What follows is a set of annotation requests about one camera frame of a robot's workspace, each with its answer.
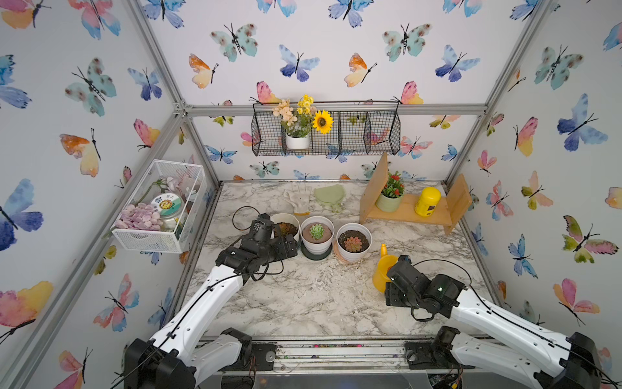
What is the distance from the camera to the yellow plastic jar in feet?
3.06

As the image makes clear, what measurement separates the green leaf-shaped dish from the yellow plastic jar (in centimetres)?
34

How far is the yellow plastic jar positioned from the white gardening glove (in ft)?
1.55

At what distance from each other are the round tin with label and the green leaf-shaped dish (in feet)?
2.01

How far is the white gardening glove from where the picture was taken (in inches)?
43.8

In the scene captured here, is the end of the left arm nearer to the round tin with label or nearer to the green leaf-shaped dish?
the round tin with label
